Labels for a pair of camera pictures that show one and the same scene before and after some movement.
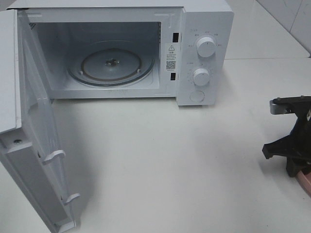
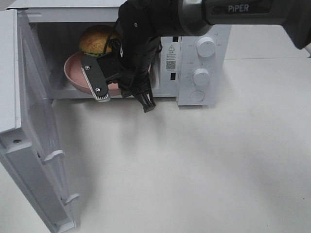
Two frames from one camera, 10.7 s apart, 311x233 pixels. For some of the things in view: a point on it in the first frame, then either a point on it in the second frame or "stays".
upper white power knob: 206,46 stays
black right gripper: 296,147 to 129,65
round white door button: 197,96 stays
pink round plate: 304,181 to 75,76
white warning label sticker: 171,57 stays
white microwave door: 28,146 stays
